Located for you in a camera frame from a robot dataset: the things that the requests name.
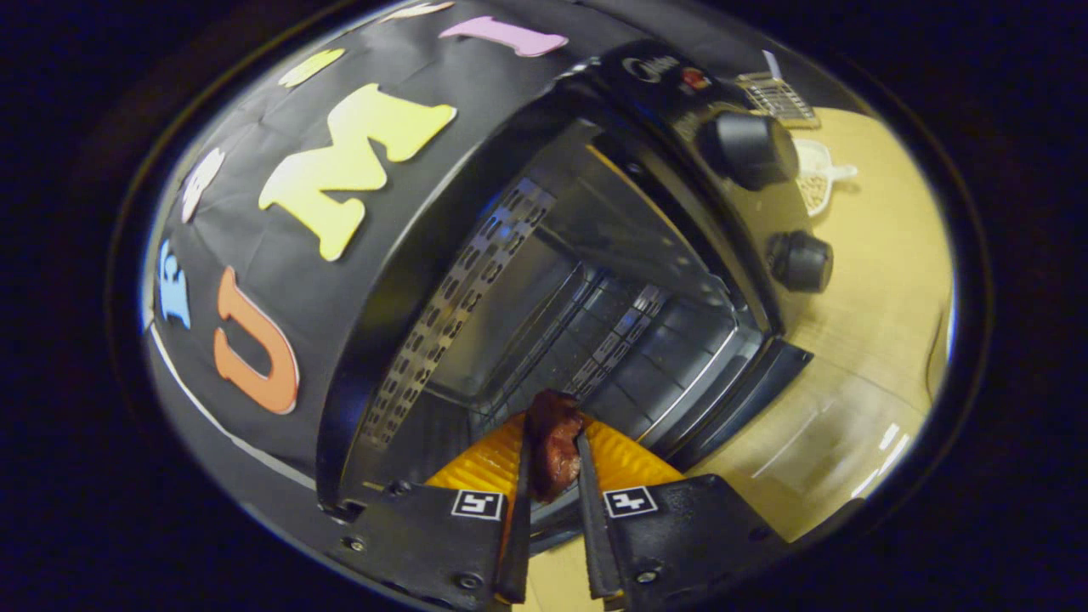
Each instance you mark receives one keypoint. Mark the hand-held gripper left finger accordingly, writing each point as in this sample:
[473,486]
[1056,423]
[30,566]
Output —
[425,535]

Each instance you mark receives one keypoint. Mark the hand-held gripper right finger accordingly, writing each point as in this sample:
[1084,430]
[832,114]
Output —
[680,535]

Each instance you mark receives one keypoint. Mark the brown meat slice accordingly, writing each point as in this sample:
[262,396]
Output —
[552,442]

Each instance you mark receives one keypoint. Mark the black toaster oven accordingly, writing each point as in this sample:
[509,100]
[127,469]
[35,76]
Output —
[748,149]

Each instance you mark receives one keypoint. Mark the white divided dish with grains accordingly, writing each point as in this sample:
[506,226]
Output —
[816,174]

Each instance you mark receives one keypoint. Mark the metal spoon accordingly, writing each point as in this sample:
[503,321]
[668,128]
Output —
[772,64]

